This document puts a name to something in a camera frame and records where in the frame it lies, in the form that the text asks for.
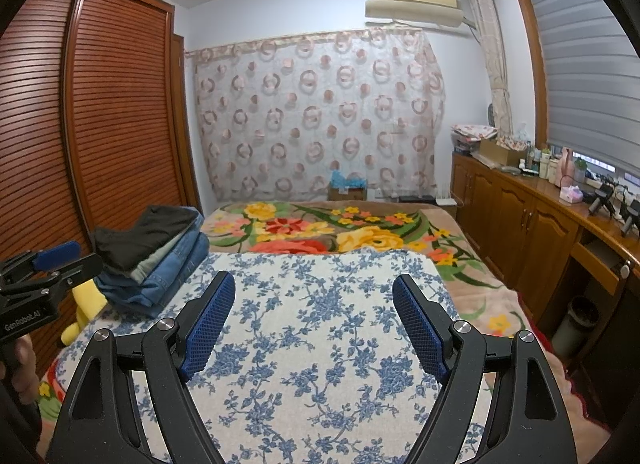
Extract grey window blind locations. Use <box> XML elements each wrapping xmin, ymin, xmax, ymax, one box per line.
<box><xmin>517</xmin><ymin>0</ymin><xmax>640</xmax><ymax>165</ymax></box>

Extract black handheld device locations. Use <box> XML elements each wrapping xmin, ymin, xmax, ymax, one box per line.
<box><xmin>619</xmin><ymin>204</ymin><xmax>640</xmax><ymax>237</ymax></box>
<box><xmin>587</xmin><ymin>183</ymin><xmax>616</xmax><ymax>217</ymax></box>

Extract folded blue jeans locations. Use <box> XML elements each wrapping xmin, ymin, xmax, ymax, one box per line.
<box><xmin>95</xmin><ymin>234</ymin><xmax>211</xmax><ymax>319</ymax></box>
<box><xmin>145</xmin><ymin>216</ymin><xmax>206</xmax><ymax>285</ymax></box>

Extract blue floral white sheet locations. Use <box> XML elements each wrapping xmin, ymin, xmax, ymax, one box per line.
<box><xmin>50</xmin><ymin>246</ymin><xmax>493</xmax><ymax>464</ymax></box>

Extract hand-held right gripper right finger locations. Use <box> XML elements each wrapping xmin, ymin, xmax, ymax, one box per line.
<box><xmin>392</xmin><ymin>274</ymin><xmax>576</xmax><ymax>464</ymax></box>

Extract grey waste bin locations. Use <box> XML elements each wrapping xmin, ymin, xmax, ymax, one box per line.
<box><xmin>550</xmin><ymin>296</ymin><xmax>601</xmax><ymax>357</ymax></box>

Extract floral cloth stack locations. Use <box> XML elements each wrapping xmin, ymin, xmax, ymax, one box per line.
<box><xmin>451</xmin><ymin>124</ymin><xmax>498</xmax><ymax>155</ymax></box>

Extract open cardboard box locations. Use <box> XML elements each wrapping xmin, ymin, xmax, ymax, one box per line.
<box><xmin>479</xmin><ymin>138</ymin><xmax>528</xmax><ymax>167</ymax></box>

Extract colourful floral blanket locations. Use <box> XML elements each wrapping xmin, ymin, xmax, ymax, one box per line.
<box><xmin>37</xmin><ymin>199</ymin><xmax>591</xmax><ymax>425</ymax></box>

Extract wooden louvered wardrobe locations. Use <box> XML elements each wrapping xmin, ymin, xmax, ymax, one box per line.
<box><xmin>0</xmin><ymin>0</ymin><xmax>203</xmax><ymax>360</ymax></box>

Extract circle-patterned sheer curtain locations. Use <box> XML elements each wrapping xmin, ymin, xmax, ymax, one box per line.
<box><xmin>182</xmin><ymin>28</ymin><xmax>446</xmax><ymax>202</ymax></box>

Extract wooden sideboard cabinet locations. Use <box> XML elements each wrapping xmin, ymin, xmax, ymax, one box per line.
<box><xmin>450</xmin><ymin>151</ymin><xmax>640</xmax><ymax>325</ymax></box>

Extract person's left hand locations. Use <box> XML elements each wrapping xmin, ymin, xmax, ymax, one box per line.
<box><xmin>0</xmin><ymin>334</ymin><xmax>41</xmax><ymax>405</ymax></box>

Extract black pants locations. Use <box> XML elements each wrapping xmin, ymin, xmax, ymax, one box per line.
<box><xmin>94</xmin><ymin>205</ymin><xmax>203</xmax><ymax>277</ymax></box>

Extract yellow plush toy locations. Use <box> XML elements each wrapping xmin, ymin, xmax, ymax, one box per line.
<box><xmin>60</xmin><ymin>276</ymin><xmax>108</xmax><ymax>345</ymax></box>

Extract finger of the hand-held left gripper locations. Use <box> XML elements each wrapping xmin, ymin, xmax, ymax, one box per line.
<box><xmin>0</xmin><ymin>241</ymin><xmax>82</xmax><ymax>277</ymax></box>
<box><xmin>30</xmin><ymin>253</ymin><xmax>103</xmax><ymax>295</ymax></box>

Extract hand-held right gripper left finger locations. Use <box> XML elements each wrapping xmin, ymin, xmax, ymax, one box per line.
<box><xmin>45</xmin><ymin>271</ymin><xmax>236</xmax><ymax>464</ymax></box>

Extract small cardboard box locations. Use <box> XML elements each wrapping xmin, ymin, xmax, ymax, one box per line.
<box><xmin>327</xmin><ymin>186</ymin><xmax>368</xmax><ymax>202</ymax></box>

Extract beige window curtain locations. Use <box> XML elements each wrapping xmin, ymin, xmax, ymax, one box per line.
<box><xmin>462</xmin><ymin>0</ymin><xmax>513</xmax><ymax>137</ymax></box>

